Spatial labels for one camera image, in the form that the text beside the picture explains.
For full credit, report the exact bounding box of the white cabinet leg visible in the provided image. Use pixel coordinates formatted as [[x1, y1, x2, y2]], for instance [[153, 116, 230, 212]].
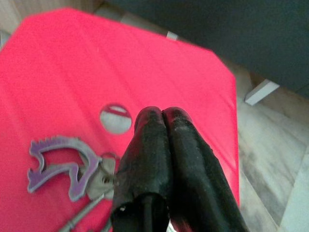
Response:
[[166, 30, 180, 41], [243, 79, 281, 106]]

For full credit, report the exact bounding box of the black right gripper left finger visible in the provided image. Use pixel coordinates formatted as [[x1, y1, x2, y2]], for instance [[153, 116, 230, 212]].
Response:
[[110, 107, 175, 232]]

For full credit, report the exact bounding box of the long black cabinet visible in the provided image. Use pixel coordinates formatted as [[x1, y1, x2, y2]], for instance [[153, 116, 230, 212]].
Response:
[[101, 0, 309, 97]]

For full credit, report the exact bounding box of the red plastic stool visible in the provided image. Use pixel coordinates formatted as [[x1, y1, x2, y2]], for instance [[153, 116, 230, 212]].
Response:
[[0, 7, 240, 232]]

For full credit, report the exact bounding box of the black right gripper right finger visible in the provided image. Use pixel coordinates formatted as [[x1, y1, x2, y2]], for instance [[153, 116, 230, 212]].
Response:
[[163, 106, 249, 232]]

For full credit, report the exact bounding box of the grey metal key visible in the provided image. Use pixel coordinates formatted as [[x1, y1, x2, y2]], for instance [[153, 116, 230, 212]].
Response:
[[59, 190, 114, 232]]

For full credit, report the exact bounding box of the grey key tag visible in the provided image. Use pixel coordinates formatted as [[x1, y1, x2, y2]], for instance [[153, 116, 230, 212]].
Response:
[[86, 158, 117, 200]]

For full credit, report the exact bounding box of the purple dragon keychain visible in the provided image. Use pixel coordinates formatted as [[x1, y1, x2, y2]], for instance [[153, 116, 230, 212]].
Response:
[[27, 135, 102, 203]]

